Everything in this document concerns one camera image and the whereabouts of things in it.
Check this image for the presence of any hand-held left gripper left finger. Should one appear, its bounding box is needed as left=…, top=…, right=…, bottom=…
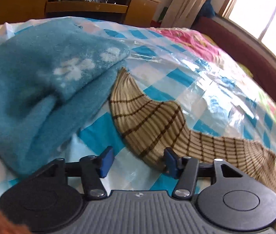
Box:
left=30, top=146, right=115, bottom=199

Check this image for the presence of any cream curtain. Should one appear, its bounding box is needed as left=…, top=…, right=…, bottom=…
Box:
left=161, top=0, right=218, bottom=29

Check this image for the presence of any window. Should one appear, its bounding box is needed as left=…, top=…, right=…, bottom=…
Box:
left=222, top=0, right=276, bottom=69

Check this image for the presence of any pink floral bedsheet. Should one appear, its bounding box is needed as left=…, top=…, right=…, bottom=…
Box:
left=148, top=27, right=276, bottom=137

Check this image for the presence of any yellow-green pillow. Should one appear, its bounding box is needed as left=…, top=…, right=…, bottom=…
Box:
left=238, top=63, right=254, bottom=79

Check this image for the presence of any wooden cabinet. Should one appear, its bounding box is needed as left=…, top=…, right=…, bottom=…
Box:
left=0, top=0, right=159, bottom=28

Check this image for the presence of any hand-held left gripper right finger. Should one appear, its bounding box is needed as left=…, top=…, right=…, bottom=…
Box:
left=163, top=147, right=245, bottom=199

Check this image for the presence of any beige striped knit sweater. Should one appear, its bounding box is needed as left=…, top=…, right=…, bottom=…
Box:
left=109, top=67, right=276, bottom=234

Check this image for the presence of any blue fleece blanket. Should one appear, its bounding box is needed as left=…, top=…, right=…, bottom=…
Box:
left=0, top=19, right=131, bottom=179

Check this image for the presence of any teal cloth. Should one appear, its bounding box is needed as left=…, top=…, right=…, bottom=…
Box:
left=200, top=0, right=221, bottom=20

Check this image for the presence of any blue checked plastic sheet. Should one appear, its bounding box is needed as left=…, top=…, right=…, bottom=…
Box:
left=0, top=17, right=276, bottom=200

